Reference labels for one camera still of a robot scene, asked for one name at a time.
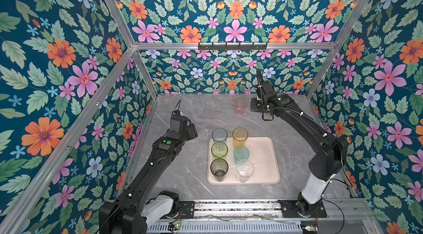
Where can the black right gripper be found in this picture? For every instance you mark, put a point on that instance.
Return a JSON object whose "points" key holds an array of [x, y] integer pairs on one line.
{"points": [[253, 104]]}

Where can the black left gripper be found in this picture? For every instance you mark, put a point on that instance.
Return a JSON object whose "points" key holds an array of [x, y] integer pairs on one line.
{"points": [[191, 128]]}

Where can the pink short plastic cup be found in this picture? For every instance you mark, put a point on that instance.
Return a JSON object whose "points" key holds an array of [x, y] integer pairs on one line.
{"points": [[240, 105]]}

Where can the blue tall plastic tumbler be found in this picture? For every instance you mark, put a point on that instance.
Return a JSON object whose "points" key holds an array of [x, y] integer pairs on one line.
{"points": [[219, 135]]}

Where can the yellow tall plastic tumbler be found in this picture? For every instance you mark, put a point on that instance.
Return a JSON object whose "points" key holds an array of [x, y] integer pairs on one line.
{"points": [[239, 137]]}

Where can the green tall plastic tumbler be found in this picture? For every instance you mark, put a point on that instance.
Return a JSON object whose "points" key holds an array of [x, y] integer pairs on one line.
{"points": [[219, 150]]}

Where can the grey smoked plastic tumbler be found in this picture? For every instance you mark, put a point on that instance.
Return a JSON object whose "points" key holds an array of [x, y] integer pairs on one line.
{"points": [[219, 168]]}

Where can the teal textured plastic cup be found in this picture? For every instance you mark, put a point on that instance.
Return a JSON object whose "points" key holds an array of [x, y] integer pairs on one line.
{"points": [[241, 153]]}

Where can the clear short plastic cup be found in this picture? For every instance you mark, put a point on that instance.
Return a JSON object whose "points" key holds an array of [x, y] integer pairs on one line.
{"points": [[245, 170]]}

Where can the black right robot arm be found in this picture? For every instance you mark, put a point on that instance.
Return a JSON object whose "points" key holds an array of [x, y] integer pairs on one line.
{"points": [[330, 151]]}

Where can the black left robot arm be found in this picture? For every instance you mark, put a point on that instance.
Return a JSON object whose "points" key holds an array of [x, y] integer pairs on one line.
{"points": [[131, 213]]}

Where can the beige plastic tray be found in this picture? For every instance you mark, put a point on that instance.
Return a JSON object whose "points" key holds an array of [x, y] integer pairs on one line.
{"points": [[262, 155]]}

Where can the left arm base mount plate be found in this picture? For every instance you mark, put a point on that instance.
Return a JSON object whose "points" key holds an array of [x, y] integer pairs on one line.
{"points": [[181, 210]]}

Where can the black hook rail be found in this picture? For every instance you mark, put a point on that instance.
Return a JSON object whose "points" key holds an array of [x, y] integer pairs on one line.
{"points": [[232, 46]]}

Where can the aluminium top frame bar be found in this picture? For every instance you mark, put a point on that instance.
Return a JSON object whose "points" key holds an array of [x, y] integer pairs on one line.
{"points": [[193, 46]]}

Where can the aluminium frame bar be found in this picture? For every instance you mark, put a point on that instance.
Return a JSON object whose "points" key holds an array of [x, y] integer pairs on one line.
{"points": [[38, 185], [193, 46]]}

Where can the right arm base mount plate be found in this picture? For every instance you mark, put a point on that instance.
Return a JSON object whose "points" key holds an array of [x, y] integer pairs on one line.
{"points": [[301, 208]]}

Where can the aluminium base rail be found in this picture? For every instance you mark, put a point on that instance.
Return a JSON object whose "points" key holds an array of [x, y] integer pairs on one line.
{"points": [[264, 216]]}

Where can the aluminium frame corner post right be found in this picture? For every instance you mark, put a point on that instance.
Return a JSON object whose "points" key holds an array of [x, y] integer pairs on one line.
{"points": [[341, 38]]}

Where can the aluminium frame corner post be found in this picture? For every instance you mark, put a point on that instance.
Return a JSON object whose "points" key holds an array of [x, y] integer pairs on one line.
{"points": [[129, 41], [341, 38]]}

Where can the aluminium frame corner post left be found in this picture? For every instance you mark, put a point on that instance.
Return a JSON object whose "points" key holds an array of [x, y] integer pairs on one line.
{"points": [[129, 41]]}

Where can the aluminium left frame bar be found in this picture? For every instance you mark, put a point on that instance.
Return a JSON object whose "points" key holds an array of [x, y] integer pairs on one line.
{"points": [[38, 185]]}

